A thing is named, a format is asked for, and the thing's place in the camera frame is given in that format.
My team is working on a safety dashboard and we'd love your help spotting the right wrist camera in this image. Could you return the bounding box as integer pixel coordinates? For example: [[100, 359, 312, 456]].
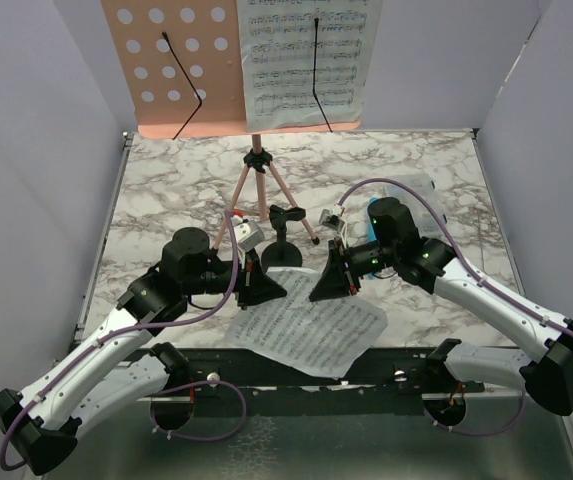
[[319, 204, 346, 236]]

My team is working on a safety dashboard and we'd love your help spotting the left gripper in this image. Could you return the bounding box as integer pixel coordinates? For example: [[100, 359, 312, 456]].
[[184, 245, 288, 311]]

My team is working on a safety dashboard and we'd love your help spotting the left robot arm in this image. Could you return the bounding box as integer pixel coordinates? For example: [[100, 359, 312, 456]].
[[0, 217, 286, 475]]

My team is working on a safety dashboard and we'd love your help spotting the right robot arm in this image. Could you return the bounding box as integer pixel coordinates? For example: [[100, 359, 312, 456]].
[[309, 197, 573, 416]]

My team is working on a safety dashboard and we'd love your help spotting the white paper sheet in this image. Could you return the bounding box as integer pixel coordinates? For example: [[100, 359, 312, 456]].
[[225, 267, 388, 379]]

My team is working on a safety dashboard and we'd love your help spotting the black microphone desk stand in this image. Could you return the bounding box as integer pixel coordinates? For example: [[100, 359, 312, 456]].
[[261, 205, 306, 272]]

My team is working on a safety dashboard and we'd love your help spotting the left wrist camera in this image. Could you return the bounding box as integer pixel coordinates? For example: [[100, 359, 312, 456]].
[[231, 210, 265, 253]]

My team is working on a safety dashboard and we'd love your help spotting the clear plastic compartment box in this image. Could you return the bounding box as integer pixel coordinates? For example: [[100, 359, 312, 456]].
[[383, 174, 450, 239]]

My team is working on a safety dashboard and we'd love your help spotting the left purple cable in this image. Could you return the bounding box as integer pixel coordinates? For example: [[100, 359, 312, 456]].
[[0, 209, 250, 472]]

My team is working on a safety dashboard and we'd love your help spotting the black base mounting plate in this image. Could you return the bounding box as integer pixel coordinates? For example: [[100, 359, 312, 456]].
[[115, 341, 517, 417]]

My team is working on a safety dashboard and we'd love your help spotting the printed sheet music page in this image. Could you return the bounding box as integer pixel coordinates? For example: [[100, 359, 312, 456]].
[[237, 1, 383, 131]]

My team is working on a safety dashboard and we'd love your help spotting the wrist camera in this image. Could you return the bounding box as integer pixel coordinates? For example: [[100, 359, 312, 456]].
[[231, 210, 265, 253], [319, 204, 346, 236]]

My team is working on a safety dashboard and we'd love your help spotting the pink folding music stand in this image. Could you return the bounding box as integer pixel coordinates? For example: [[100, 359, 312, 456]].
[[100, 0, 385, 251]]

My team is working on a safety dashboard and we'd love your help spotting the blue plastic recorder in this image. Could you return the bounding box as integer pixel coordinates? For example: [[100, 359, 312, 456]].
[[365, 214, 376, 242]]

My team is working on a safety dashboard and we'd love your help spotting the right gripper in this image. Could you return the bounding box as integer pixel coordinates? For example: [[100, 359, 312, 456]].
[[310, 236, 398, 301]]

